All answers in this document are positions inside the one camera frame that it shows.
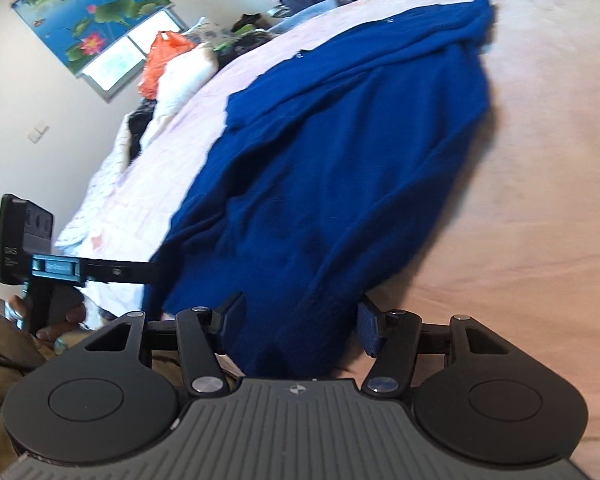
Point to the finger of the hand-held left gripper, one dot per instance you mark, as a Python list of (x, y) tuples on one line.
[(120, 271)]

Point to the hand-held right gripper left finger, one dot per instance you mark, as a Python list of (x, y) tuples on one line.
[(230, 319)]

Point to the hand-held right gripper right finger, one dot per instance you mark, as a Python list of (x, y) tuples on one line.
[(370, 331)]

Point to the blue beaded sweater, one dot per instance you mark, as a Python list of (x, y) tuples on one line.
[(330, 160)]

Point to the person's left forearm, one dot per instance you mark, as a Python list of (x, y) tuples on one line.
[(2, 327)]

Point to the person's left hand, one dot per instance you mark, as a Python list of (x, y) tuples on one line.
[(60, 327)]

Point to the white floral quilt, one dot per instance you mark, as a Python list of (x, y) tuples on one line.
[(105, 185)]

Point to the window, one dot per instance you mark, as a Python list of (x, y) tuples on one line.
[(115, 62)]

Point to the pink blanket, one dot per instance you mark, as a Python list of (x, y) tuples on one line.
[(530, 210)]

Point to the white quilted cushion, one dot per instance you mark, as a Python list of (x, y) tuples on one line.
[(185, 80)]

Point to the orange plastic bag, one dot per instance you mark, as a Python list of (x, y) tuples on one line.
[(162, 57)]

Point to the lotus print roller blind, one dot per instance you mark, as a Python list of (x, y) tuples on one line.
[(95, 10)]

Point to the green box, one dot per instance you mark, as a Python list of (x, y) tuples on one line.
[(224, 45)]

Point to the floral pillow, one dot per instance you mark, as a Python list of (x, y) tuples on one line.
[(205, 32)]

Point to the dark patterned cloth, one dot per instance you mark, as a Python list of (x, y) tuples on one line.
[(247, 47)]

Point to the light blue towel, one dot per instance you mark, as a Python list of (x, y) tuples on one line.
[(305, 10)]

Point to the white wall switch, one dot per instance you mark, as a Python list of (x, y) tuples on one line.
[(38, 131)]

